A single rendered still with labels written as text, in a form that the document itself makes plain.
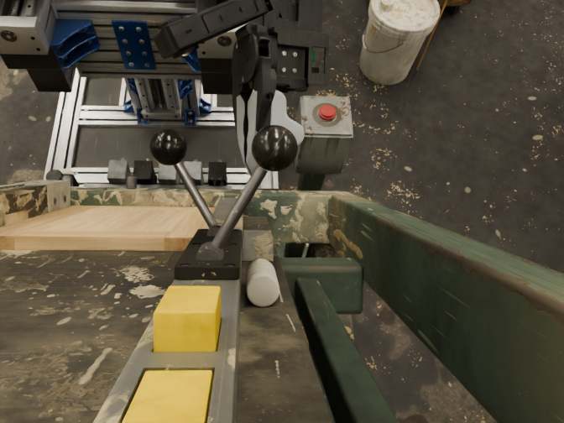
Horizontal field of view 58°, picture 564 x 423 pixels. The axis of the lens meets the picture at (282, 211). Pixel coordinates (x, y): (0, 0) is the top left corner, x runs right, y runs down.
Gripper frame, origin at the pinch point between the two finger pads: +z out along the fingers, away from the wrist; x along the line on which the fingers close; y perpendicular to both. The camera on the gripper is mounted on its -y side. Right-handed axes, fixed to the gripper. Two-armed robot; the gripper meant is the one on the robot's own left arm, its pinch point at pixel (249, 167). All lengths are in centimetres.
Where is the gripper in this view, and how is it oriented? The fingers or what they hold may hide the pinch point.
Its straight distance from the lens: 54.4
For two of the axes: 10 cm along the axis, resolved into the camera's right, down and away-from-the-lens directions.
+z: -0.2, 9.9, 1.1
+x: -4.1, -1.1, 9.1
